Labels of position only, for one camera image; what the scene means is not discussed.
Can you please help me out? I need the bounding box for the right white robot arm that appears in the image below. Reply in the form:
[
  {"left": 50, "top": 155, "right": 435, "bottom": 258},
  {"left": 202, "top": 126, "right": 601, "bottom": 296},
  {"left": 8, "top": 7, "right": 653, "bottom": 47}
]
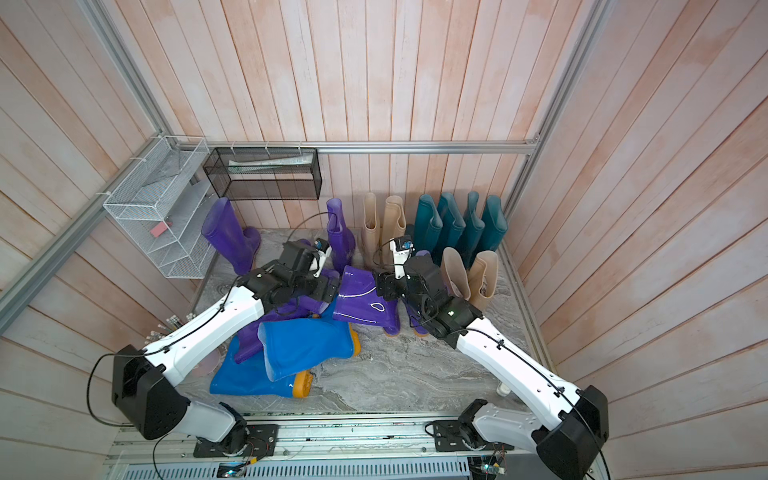
[{"left": 376, "top": 256, "right": 610, "bottom": 479}]

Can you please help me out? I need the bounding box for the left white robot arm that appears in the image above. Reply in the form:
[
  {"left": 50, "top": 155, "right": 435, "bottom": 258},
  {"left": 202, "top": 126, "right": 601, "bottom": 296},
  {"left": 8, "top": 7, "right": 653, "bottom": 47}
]
[{"left": 112, "top": 238, "right": 340, "bottom": 456}]

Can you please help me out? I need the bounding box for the blue boot upper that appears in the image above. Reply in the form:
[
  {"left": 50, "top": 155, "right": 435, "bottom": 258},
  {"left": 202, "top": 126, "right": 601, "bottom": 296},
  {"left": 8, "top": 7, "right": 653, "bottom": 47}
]
[{"left": 259, "top": 301, "right": 361, "bottom": 382}]

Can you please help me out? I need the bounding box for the pink pencil cup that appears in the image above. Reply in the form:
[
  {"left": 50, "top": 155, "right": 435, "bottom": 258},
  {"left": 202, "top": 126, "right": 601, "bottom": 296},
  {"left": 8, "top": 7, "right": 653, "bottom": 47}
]
[{"left": 142, "top": 313, "right": 223, "bottom": 379}]

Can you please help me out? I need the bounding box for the pink eraser block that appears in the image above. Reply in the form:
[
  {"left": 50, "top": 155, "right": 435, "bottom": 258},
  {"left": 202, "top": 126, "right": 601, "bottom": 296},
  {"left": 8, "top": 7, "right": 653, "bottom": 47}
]
[{"left": 149, "top": 220, "right": 172, "bottom": 238}]

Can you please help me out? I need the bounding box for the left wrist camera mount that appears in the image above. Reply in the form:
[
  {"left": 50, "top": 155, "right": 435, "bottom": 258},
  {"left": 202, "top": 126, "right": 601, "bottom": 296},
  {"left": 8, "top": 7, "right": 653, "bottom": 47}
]
[{"left": 312, "top": 238, "right": 332, "bottom": 277}]

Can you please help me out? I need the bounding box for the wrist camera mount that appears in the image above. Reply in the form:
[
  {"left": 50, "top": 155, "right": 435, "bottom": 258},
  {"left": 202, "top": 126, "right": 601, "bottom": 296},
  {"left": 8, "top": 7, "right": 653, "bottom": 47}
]
[
  {"left": 312, "top": 238, "right": 332, "bottom": 277},
  {"left": 389, "top": 235, "right": 415, "bottom": 280}
]

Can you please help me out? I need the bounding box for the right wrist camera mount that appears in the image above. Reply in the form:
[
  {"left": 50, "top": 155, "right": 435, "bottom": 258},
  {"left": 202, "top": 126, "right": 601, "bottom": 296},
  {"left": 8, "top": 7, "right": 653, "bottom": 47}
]
[{"left": 389, "top": 235, "right": 415, "bottom": 280}]

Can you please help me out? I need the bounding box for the black wire mesh basket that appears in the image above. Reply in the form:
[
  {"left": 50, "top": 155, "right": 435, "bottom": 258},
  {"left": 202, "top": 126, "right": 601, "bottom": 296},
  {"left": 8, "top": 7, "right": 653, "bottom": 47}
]
[{"left": 203, "top": 146, "right": 323, "bottom": 201}]

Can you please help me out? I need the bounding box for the aluminium frame rail back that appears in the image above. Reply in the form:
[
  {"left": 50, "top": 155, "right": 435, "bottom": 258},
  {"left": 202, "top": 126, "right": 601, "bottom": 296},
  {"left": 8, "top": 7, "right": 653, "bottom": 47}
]
[{"left": 204, "top": 140, "right": 537, "bottom": 155}]

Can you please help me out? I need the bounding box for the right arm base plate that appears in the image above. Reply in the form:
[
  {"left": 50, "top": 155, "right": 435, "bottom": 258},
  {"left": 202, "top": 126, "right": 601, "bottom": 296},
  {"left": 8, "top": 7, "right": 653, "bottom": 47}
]
[{"left": 424, "top": 419, "right": 513, "bottom": 453}]

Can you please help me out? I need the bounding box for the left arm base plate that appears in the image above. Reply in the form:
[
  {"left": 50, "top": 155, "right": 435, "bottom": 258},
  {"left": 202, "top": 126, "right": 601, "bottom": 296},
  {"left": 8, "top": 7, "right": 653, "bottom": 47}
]
[{"left": 193, "top": 403, "right": 279, "bottom": 460}]

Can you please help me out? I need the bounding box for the white wire mesh shelf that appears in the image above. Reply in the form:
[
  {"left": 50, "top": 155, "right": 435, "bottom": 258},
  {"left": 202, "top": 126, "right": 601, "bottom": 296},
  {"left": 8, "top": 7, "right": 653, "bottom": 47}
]
[{"left": 104, "top": 135, "right": 217, "bottom": 280}]

